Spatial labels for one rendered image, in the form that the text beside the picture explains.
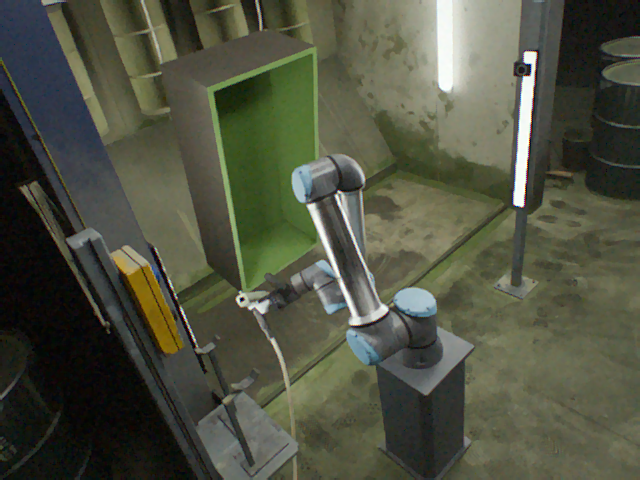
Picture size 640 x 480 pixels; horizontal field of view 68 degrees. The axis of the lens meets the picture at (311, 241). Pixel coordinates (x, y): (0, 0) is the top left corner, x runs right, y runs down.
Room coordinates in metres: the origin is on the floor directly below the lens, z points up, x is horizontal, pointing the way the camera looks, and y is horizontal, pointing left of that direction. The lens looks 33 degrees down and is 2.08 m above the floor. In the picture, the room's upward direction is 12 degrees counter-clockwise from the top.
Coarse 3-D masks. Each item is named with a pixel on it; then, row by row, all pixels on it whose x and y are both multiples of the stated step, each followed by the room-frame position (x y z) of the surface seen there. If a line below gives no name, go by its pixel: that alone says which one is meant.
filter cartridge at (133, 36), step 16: (112, 0) 3.10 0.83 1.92; (128, 0) 3.11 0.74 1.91; (144, 0) 3.13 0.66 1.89; (112, 16) 3.11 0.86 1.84; (128, 16) 3.10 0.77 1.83; (144, 16) 3.11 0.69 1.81; (160, 16) 3.19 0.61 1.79; (112, 32) 3.16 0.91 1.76; (128, 32) 3.10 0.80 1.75; (144, 32) 3.10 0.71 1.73; (160, 32) 3.16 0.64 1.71; (128, 48) 3.11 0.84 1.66; (144, 48) 3.10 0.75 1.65; (160, 48) 3.14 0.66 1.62; (128, 64) 3.13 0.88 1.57; (144, 64) 3.10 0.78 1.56; (144, 80) 3.10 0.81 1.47; (160, 80) 3.11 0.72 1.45; (144, 96) 3.12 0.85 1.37; (160, 96) 3.12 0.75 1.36; (144, 112) 3.15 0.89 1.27; (160, 112) 3.09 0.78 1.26
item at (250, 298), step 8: (240, 296) 1.52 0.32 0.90; (248, 296) 1.53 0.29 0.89; (256, 296) 1.60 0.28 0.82; (240, 304) 1.50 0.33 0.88; (248, 304) 1.53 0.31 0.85; (256, 304) 1.55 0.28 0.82; (256, 312) 1.55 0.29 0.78; (264, 320) 1.52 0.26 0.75; (264, 328) 1.50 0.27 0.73; (272, 336) 1.48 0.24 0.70
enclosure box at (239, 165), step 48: (240, 48) 2.30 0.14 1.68; (288, 48) 2.26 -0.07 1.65; (192, 96) 2.01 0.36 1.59; (240, 96) 2.46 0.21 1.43; (288, 96) 2.48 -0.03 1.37; (192, 144) 2.12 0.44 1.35; (240, 144) 2.48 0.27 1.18; (288, 144) 2.55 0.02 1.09; (192, 192) 2.26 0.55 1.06; (240, 192) 2.50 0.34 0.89; (288, 192) 2.63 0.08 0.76; (240, 240) 2.52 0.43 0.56; (288, 240) 2.51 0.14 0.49; (240, 288) 2.11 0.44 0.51
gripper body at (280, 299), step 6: (288, 288) 1.58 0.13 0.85; (276, 294) 1.56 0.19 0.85; (282, 294) 1.57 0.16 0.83; (288, 294) 1.57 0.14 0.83; (294, 294) 1.55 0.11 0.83; (276, 300) 1.55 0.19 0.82; (282, 300) 1.54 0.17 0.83; (288, 300) 1.55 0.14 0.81; (294, 300) 1.54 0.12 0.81; (276, 306) 1.54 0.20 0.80; (282, 306) 1.54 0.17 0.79
